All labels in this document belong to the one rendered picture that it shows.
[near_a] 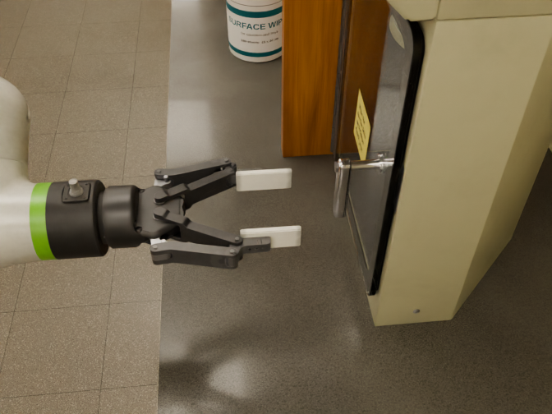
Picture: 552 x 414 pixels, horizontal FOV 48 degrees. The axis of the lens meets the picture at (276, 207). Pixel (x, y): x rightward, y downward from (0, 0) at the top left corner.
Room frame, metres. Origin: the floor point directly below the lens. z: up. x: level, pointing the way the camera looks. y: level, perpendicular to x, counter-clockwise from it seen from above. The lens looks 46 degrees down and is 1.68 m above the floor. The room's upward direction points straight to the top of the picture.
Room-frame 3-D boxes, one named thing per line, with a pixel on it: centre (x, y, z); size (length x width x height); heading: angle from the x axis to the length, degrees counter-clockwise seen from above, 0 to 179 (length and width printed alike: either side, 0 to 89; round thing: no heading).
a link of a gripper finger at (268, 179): (0.58, 0.02, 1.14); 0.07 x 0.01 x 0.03; 96
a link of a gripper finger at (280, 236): (0.48, 0.01, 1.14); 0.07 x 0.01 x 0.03; 96
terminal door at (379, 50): (0.65, -0.11, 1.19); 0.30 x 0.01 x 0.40; 5
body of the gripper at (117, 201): (0.51, 0.16, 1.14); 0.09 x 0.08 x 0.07; 96
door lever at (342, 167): (0.54, -0.09, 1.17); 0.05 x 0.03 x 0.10; 95
